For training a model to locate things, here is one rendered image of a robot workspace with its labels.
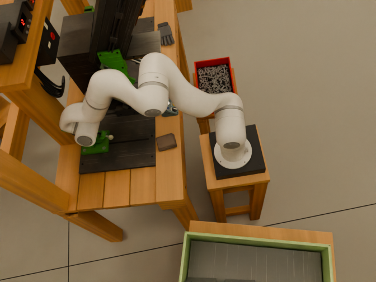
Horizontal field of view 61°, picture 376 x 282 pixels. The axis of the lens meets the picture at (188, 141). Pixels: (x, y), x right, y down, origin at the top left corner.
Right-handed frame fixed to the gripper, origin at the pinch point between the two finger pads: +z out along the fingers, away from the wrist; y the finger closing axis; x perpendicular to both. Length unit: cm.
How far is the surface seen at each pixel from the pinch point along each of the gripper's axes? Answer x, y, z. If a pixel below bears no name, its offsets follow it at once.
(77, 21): 1, 20, 47
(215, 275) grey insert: 8, -73, -68
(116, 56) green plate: -10.6, -1.8, 18.7
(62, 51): 8.8, 20.5, 26.9
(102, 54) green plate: -7.2, 4.5, 18.7
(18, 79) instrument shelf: -6.4, 30.8, -21.7
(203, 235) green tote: 0, -61, -56
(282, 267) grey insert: -13, -94, -67
